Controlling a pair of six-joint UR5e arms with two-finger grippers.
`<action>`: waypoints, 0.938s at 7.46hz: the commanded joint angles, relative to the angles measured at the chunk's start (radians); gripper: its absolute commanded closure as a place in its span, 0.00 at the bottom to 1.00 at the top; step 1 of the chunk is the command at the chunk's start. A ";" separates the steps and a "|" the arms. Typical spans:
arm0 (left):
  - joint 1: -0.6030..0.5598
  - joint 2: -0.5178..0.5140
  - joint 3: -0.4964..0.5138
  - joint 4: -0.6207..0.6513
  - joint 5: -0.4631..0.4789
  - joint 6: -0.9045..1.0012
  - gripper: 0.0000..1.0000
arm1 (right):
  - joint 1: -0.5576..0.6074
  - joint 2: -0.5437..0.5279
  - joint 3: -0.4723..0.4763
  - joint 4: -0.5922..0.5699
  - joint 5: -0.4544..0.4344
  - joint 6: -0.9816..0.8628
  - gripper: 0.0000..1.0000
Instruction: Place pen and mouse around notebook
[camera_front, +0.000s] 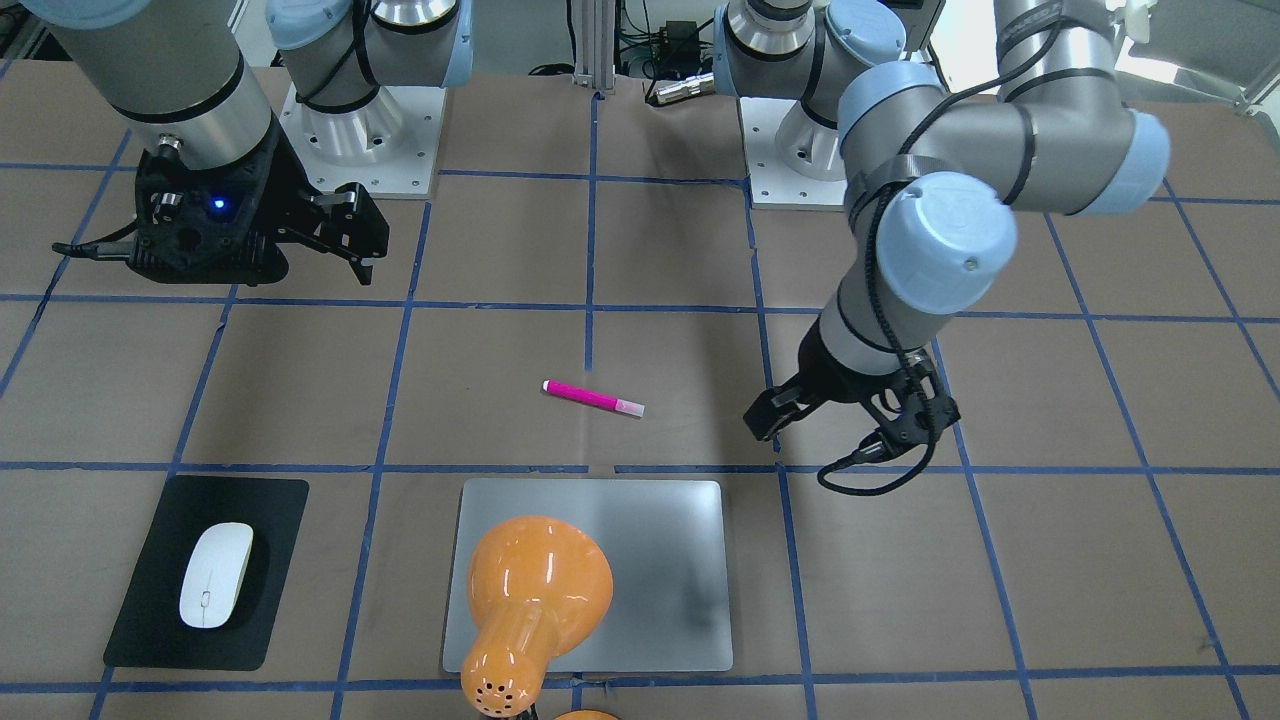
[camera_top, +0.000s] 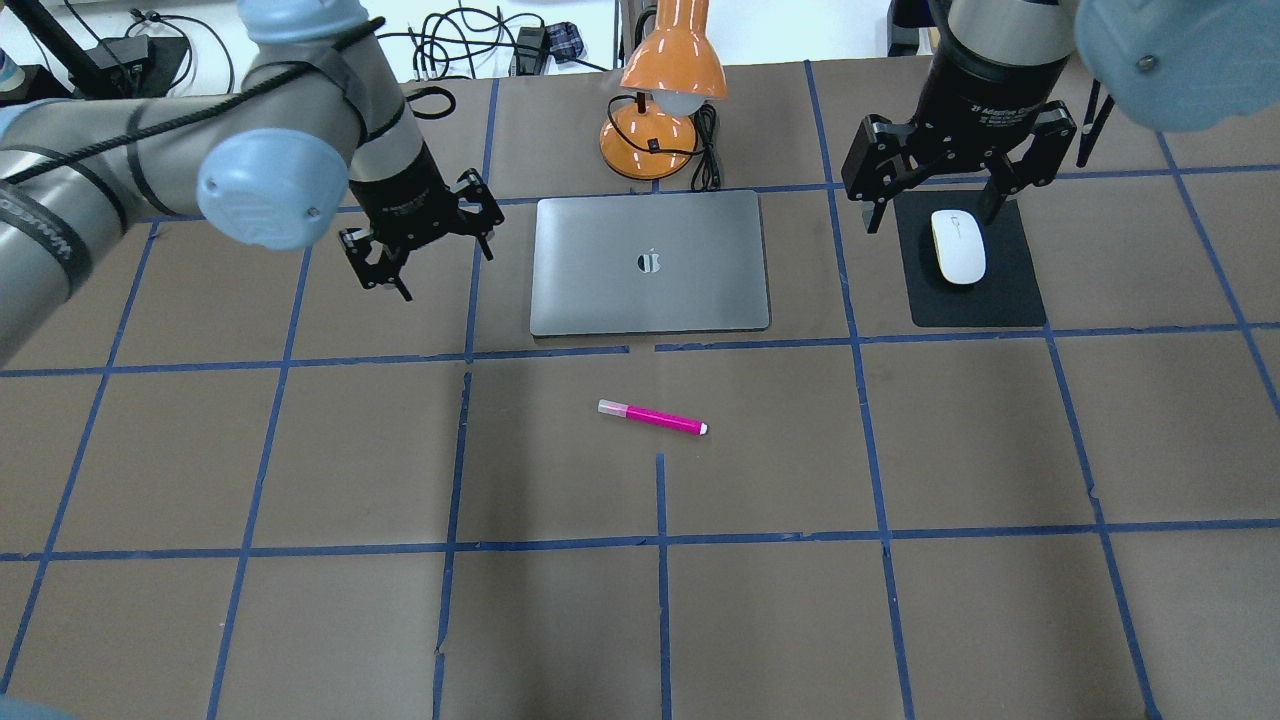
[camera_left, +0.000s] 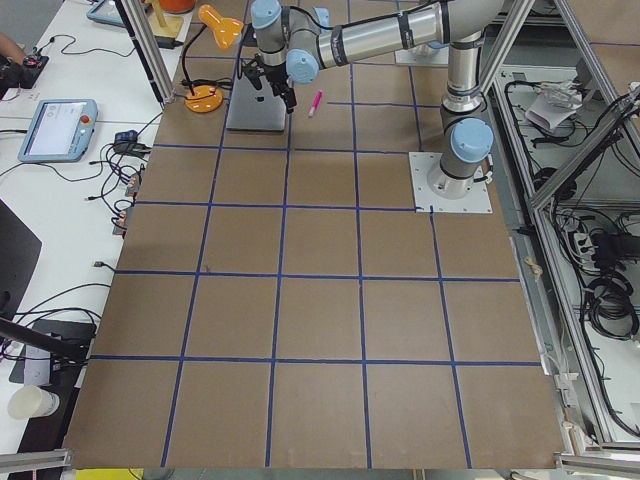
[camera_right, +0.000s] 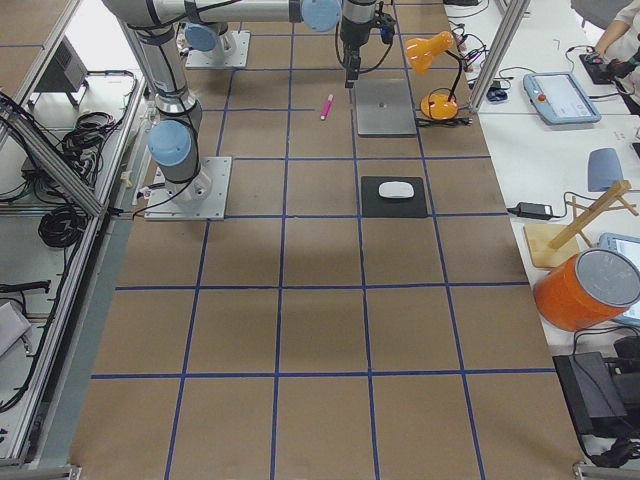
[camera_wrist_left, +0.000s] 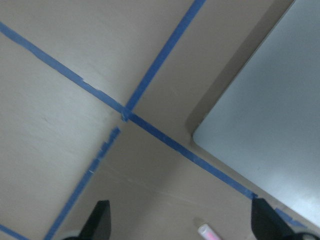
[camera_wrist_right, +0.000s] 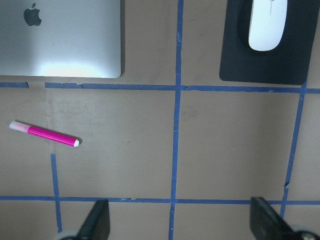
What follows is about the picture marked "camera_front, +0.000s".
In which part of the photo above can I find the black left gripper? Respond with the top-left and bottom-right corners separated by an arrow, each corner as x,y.
742,320 -> 931,442

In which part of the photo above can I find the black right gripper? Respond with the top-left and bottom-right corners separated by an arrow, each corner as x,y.
125,126 -> 390,286

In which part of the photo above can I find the pink marker pen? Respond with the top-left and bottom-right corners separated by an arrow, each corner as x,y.
541,379 -> 646,418

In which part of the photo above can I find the white computer mouse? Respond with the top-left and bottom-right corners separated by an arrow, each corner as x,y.
178,521 -> 255,630

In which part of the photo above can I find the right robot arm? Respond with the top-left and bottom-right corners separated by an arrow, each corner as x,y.
26,1 -> 474,286

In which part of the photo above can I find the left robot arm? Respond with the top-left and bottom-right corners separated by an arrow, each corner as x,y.
713,1 -> 1170,439

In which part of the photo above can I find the grey laptop notebook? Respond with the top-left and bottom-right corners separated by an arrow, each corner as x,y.
442,477 -> 733,674

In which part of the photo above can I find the black mousepad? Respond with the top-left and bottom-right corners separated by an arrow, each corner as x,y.
102,475 -> 308,671

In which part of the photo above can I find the orange desk lamp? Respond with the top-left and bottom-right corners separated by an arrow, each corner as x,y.
460,515 -> 614,719

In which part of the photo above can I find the silver metal cylinder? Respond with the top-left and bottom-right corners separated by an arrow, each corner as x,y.
645,72 -> 716,108

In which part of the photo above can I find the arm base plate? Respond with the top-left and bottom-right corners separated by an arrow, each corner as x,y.
739,97 -> 847,211
280,87 -> 448,200

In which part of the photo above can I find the aluminium frame post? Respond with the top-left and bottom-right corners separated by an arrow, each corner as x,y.
568,0 -> 618,97

